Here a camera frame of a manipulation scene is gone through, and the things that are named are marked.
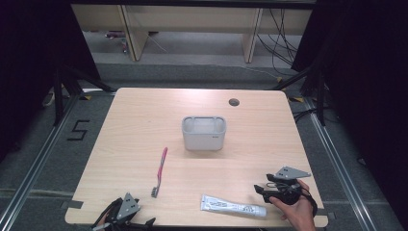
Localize bundle of black cables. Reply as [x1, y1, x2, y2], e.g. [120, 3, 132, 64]
[256, 9, 303, 77]

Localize black curtain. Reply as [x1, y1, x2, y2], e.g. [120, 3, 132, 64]
[291, 0, 408, 222]
[0, 0, 102, 162]

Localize beige wooden cabinet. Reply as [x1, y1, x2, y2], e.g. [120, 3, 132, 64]
[70, 3, 313, 64]

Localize small colourful items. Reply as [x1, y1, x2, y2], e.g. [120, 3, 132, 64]
[105, 30, 129, 54]

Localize white toothpaste tube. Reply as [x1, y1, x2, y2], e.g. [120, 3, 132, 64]
[200, 193, 268, 218]

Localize black metal stand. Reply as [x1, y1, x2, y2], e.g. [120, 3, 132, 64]
[271, 64, 327, 127]
[52, 64, 117, 127]

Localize person's right hand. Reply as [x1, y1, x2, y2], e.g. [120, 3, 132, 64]
[268, 179, 317, 231]

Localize pink toothbrush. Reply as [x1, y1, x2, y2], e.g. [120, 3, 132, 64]
[150, 146, 168, 199]

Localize grey plastic holder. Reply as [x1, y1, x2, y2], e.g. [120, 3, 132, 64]
[181, 115, 227, 152]

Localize aluminium floor rail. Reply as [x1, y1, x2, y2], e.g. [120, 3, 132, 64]
[0, 93, 81, 231]
[303, 97, 380, 231]

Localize black wrist strap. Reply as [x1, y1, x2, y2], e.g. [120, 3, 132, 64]
[297, 184, 319, 218]

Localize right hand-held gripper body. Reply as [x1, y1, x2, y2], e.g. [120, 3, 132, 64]
[272, 166, 312, 206]

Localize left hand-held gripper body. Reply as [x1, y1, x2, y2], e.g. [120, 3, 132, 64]
[90, 192, 147, 231]

